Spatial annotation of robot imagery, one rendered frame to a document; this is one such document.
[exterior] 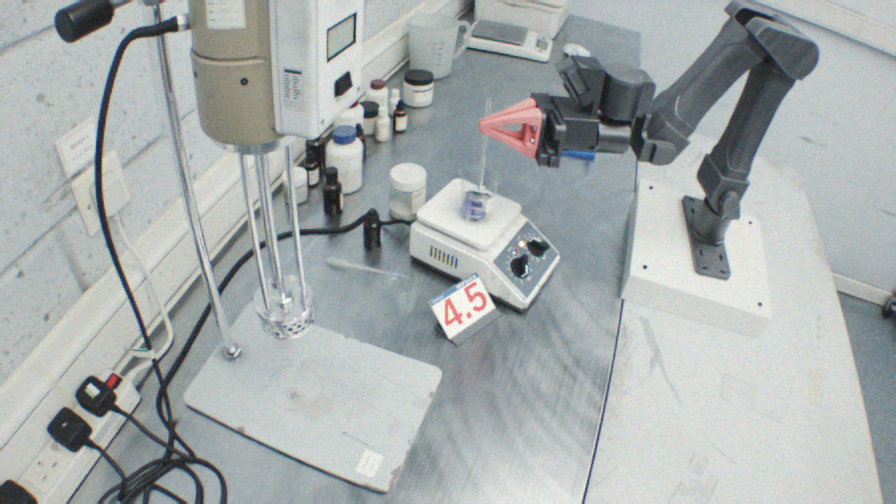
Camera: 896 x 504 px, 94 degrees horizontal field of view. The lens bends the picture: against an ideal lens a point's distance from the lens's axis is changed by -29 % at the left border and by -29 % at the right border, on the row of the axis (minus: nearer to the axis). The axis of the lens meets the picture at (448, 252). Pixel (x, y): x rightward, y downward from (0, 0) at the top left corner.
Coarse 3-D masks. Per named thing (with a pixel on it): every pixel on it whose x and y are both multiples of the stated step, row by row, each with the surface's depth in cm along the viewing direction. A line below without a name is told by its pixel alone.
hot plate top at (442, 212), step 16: (448, 192) 88; (432, 208) 84; (448, 208) 85; (496, 208) 86; (512, 208) 86; (432, 224) 82; (448, 224) 82; (464, 224) 82; (496, 224) 83; (464, 240) 81; (480, 240) 80
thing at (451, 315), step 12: (468, 288) 81; (480, 288) 82; (444, 300) 78; (456, 300) 79; (468, 300) 80; (480, 300) 81; (444, 312) 78; (456, 312) 79; (468, 312) 80; (480, 312) 81; (444, 324) 78; (456, 324) 78
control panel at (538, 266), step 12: (528, 228) 87; (516, 240) 85; (504, 252) 82; (528, 252) 85; (552, 252) 88; (504, 264) 81; (540, 264) 85; (528, 276) 83; (540, 276) 84; (528, 288) 82
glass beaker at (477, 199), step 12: (468, 168) 81; (468, 180) 78; (492, 180) 82; (468, 192) 79; (480, 192) 78; (492, 192) 79; (468, 204) 80; (480, 204) 80; (492, 204) 81; (468, 216) 82; (480, 216) 81; (492, 216) 83
